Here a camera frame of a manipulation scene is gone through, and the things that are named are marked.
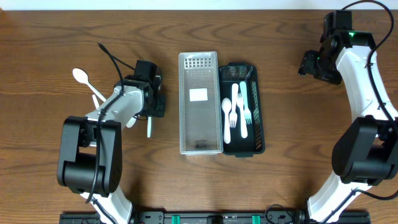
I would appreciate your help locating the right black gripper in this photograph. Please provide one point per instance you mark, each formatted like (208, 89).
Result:
(307, 65)

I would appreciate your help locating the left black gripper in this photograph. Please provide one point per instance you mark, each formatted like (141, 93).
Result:
(160, 109)

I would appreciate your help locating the white plastic spoon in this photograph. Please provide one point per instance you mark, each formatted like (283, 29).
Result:
(82, 77)
(149, 127)
(226, 108)
(95, 101)

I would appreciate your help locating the white plastic fork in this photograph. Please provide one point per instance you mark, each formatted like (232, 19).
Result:
(243, 127)
(244, 93)
(233, 114)

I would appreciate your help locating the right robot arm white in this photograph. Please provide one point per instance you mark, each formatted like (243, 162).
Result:
(366, 154)

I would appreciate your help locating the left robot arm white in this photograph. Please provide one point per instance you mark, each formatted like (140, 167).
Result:
(90, 162)

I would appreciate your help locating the clear perforated plastic basket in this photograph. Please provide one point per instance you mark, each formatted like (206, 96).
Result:
(199, 104)

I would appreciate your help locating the dark green perforated basket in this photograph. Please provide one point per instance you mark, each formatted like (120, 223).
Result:
(236, 72)

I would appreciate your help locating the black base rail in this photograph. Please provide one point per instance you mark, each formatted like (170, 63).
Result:
(272, 216)

